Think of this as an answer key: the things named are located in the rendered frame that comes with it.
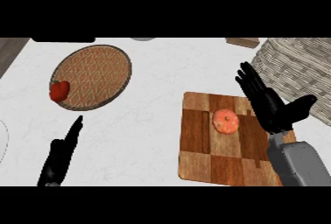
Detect orange round squash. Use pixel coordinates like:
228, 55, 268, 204
211, 108, 241, 136

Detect brown checkered wooden cutting board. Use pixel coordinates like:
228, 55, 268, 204
177, 91, 297, 187

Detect grey-brown wooden panel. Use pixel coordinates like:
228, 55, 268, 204
0, 38, 31, 79

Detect pale grey wicker basket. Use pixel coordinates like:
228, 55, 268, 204
250, 38, 331, 127

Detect round brown woven placemat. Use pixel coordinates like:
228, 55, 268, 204
49, 44, 133, 112

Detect small wooden block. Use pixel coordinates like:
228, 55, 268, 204
225, 38, 262, 49

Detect red bell pepper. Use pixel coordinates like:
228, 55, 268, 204
47, 80, 71, 103

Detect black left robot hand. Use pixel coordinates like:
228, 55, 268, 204
36, 115, 84, 187

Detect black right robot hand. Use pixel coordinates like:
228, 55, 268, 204
234, 60, 319, 135

